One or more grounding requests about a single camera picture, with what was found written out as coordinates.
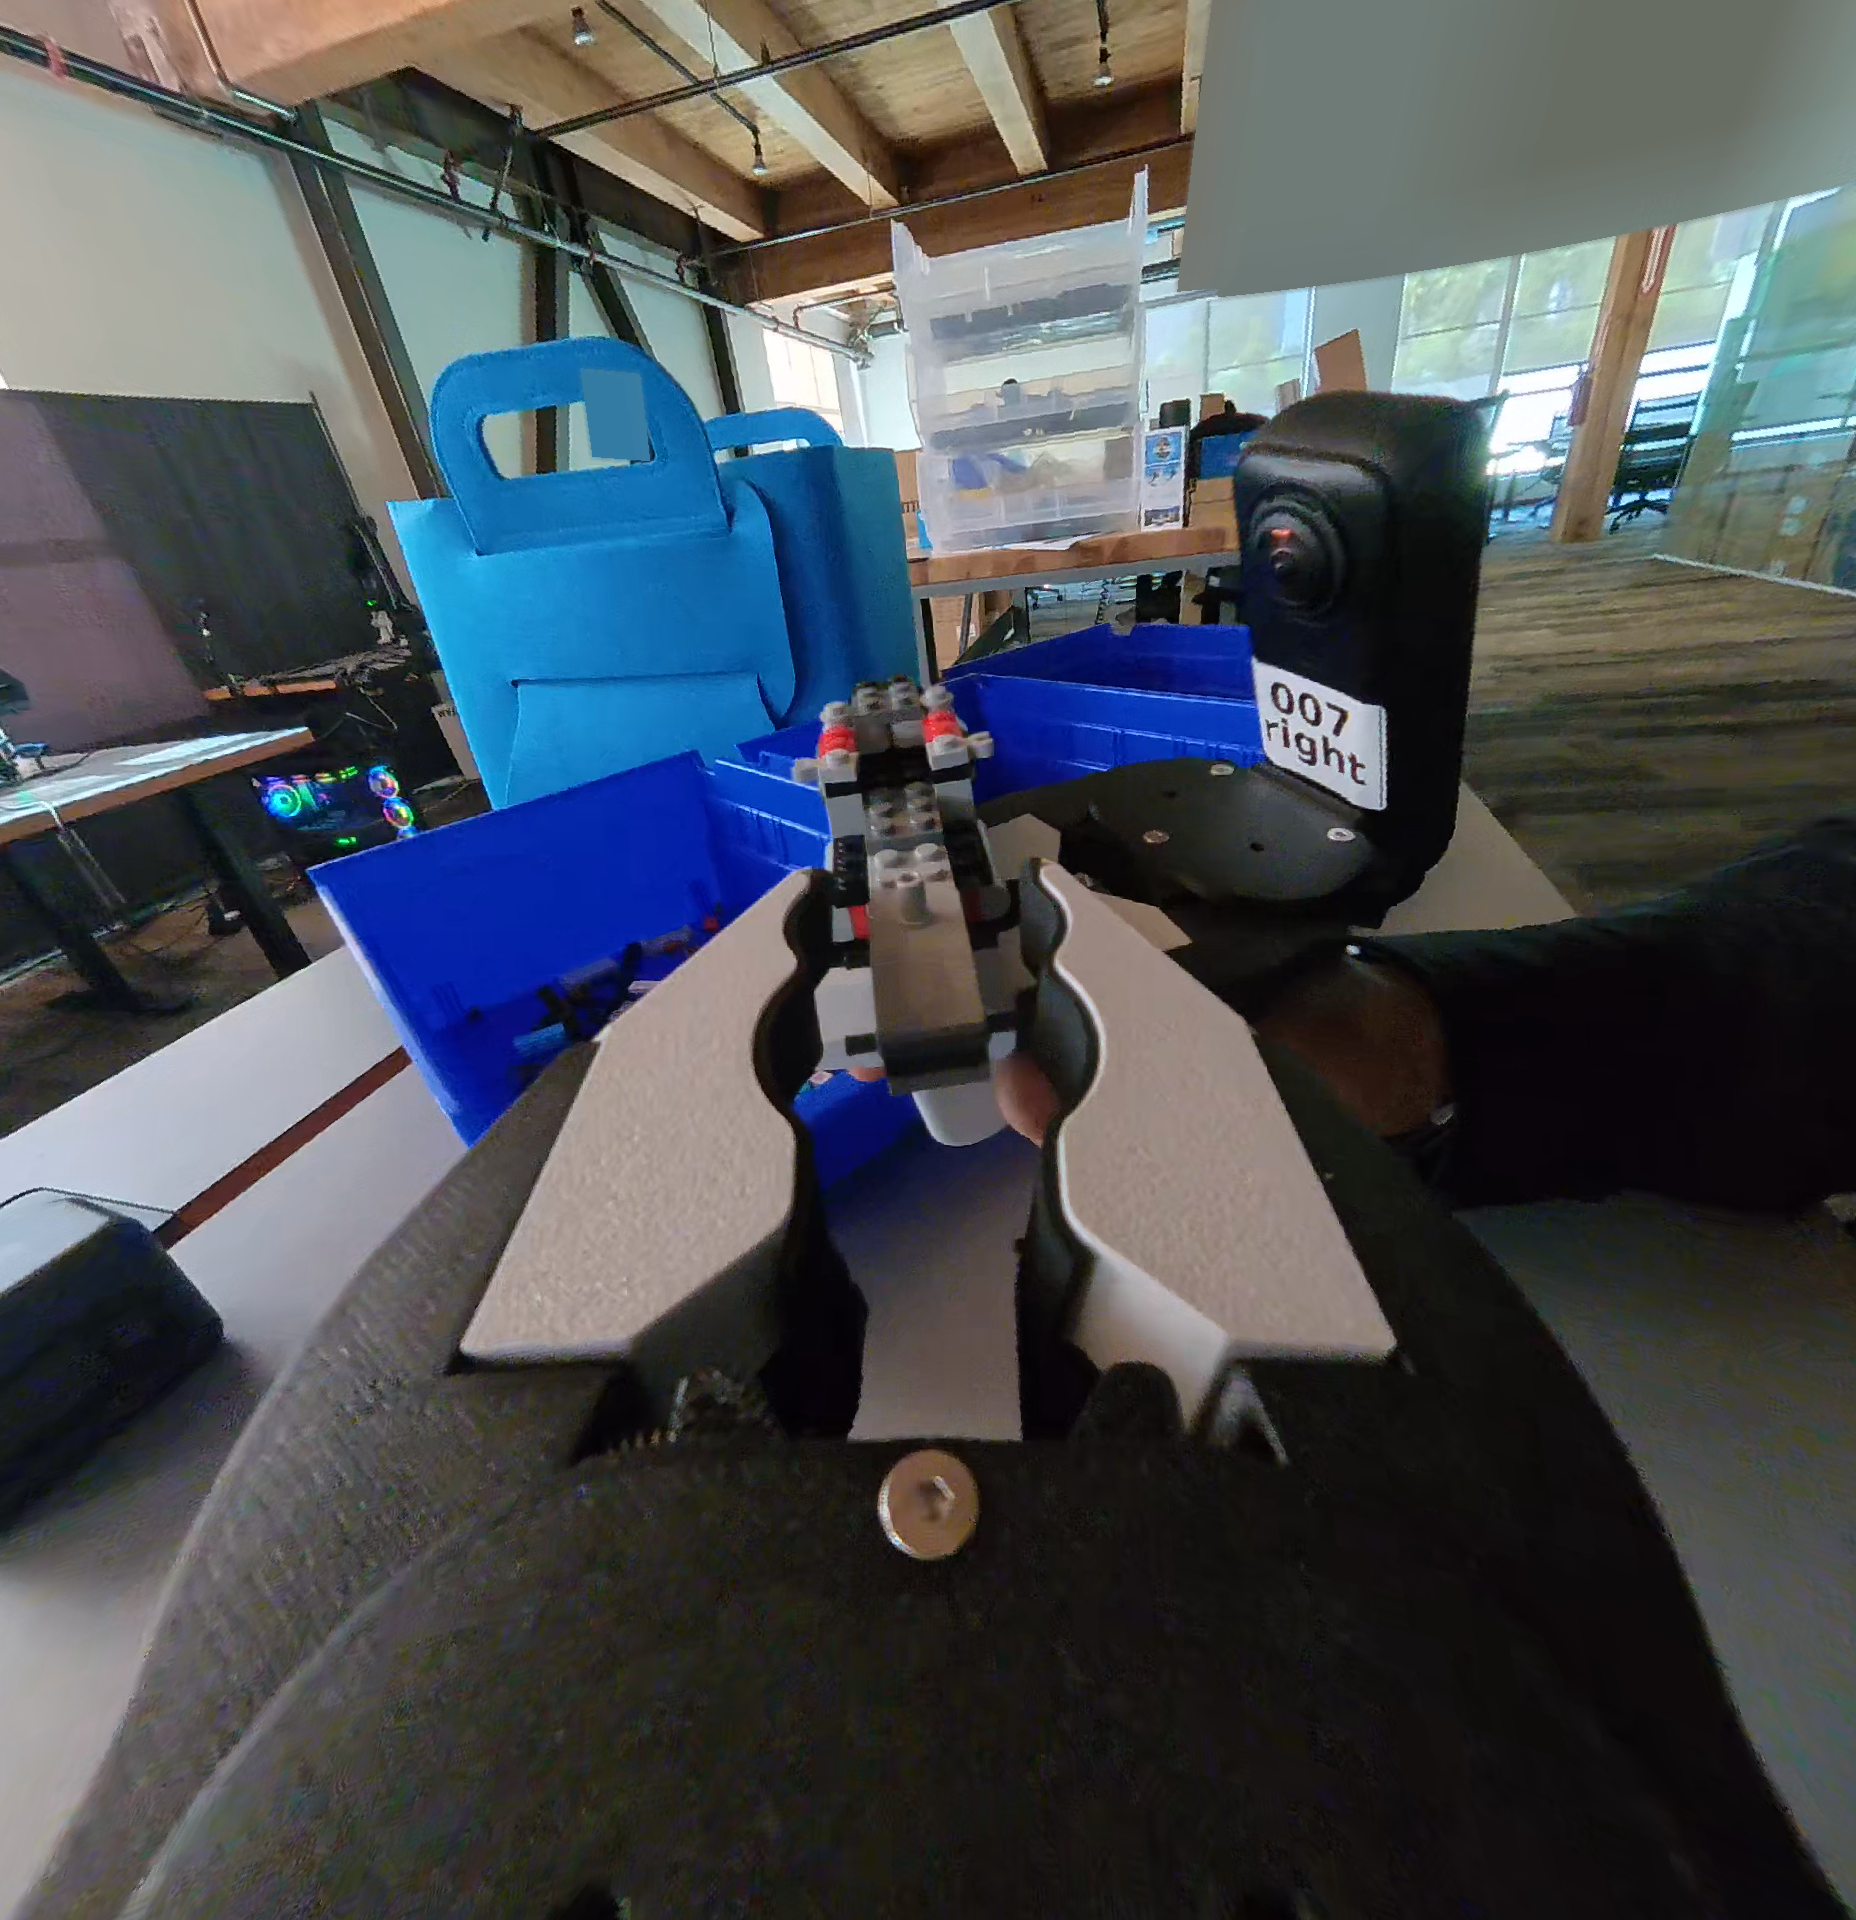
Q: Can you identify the person's right hand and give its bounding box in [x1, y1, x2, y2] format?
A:
[993, 941, 1455, 1150]

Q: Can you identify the blue plastic bin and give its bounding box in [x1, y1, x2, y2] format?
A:
[309, 750, 930, 1186]
[717, 624, 1263, 844]

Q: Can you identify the blue felt bag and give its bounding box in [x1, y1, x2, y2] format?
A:
[389, 334, 921, 813]

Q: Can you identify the black-legged table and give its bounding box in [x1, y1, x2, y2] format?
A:
[0, 728, 317, 1015]

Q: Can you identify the clear plastic drawer stack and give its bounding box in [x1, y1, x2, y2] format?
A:
[891, 168, 1156, 555]

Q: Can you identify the grey desk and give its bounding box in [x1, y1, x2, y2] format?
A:
[0, 780, 1856, 1920]

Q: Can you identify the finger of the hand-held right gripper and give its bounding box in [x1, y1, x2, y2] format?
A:
[969, 812, 1109, 887]

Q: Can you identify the pile of toy bricks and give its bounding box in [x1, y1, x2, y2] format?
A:
[514, 921, 720, 1053]

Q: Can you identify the rainbow-lit computer case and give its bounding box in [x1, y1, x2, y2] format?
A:
[253, 762, 419, 843]

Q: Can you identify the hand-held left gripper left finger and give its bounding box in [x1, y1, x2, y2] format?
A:
[460, 866, 871, 1444]

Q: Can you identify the black digital timer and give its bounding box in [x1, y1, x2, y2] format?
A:
[0, 1189, 225, 1544]

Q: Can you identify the grey toy brick vehicle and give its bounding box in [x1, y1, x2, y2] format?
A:
[793, 679, 1021, 1098]

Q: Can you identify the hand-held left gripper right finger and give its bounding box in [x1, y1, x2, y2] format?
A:
[1011, 858, 1398, 1435]

